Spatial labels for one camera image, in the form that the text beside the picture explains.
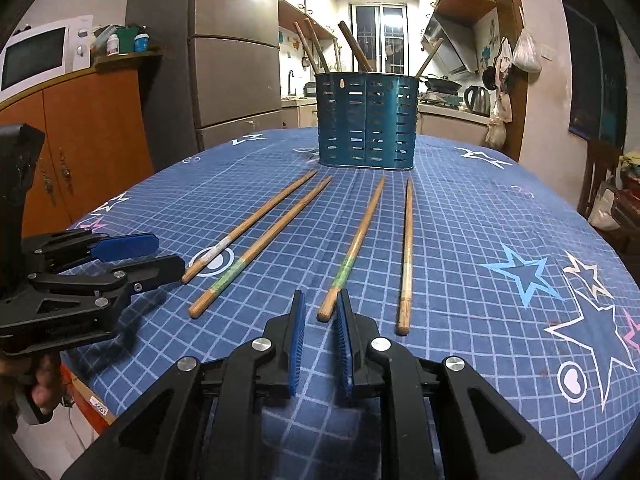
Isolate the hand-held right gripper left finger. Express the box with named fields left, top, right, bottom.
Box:
left=60, top=290, right=307, bottom=480

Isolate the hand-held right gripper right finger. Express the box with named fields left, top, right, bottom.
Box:
left=336, top=289, right=581, bottom=480

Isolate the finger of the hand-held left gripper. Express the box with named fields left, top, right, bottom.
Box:
left=27, top=254, right=185, bottom=311
left=20, top=231, right=160, bottom=273

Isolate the green band wooden chopstick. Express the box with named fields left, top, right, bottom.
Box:
left=317, top=176, right=386, bottom=323
left=188, top=176, right=333, bottom=319

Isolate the white band wooden chopstick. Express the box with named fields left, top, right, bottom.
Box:
left=181, top=170, right=319, bottom=285

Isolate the teal metal utensil holder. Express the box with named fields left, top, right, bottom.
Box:
left=315, top=71, right=420, bottom=171

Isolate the person's left hand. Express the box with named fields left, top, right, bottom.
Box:
left=0, top=352, right=66, bottom=428

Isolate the orange wooden cabinet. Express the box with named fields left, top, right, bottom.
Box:
left=0, top=52, right=156, bottom=241

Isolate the white microwave oven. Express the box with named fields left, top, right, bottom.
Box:
left=0, top=16, right=95, bottom=103

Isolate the blue checkered star tablecloth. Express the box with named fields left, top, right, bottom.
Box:
left=60, top=127, right=640, bottom=480

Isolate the green container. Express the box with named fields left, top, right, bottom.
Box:
left=117, top=25, right=147, bottom=55

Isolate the grey refrigerator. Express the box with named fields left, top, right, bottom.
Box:
left=125, top=0, right=283, bottom=158

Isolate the pale hanging bag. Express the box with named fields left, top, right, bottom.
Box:
left=485, top=95, right=513, bottom=150

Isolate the gas stove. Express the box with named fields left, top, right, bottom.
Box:
left=419, top=91, right=463, bottom=108

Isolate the steel electric kettle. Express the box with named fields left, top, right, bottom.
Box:
left=463, top=85, right=491, bottom=116

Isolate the black wok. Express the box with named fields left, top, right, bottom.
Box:
left=419, top=74, right=463, bottom=92

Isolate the dark wooden chair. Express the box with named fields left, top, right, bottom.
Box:
left=577, top=139, right=623, bottom=231

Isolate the barred kitchen window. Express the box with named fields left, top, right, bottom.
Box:
left=349, top=4, right=407, bottom=76

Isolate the steel range hood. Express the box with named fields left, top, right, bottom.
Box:
left=421, top=14, right=478, bottom=76

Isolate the white hanging plastic bag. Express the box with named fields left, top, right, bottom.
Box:
left=511, top=27, right=542, bottom=73

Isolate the upper cabinet above hood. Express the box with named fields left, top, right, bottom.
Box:
left=432, top=0, right=496, bottom=28

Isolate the dark room window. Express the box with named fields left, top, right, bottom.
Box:
left=562, top=0, right=631, bottom=148

